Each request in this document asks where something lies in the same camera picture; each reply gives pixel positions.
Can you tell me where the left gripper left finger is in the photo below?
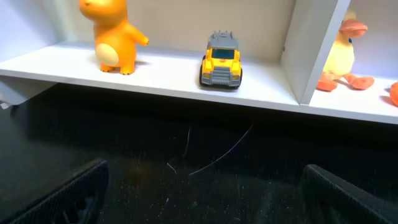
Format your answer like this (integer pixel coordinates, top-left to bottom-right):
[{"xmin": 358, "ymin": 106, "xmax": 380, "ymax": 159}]
[{"xmin": 0, "ymin": 159, "xmax": 110, "ymax": 224}]

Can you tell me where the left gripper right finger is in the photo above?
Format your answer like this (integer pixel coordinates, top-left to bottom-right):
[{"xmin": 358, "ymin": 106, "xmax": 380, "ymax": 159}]
[{"xmin": 299, "ymin": 164, "xmax": 398, "ymax": 224}]

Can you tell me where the white plush goose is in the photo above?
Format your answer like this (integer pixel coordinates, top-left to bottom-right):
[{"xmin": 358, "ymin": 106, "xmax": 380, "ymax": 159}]
[{"xmin": 389, "ymin": 81, "xmax": 398, "ymax": 107}]

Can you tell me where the yellow plush duck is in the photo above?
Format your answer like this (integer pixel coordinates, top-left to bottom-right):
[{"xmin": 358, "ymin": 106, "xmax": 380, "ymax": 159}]
[{"xmin": 316, "ymin": 9, "xmax": 376, "ymax": 92}]

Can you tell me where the white shelf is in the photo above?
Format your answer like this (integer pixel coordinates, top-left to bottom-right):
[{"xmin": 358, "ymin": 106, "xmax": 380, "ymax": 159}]
[{"xmin": 0, "ymin": 0, "xmax": 398, "ymax": 125}]

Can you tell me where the orange toy figure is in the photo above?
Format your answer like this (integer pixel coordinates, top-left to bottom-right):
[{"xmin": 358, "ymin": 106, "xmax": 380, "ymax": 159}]
[{"xmin": 78, "ymin": 0, "xmax": 150, "ymax": 76}]

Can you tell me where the grey and yellow toy truck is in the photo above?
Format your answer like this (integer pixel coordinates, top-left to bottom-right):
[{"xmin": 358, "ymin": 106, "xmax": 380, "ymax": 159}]
[{"xmin": 198, "ymin": 29, "xmax": 244, "ymax": 90}]

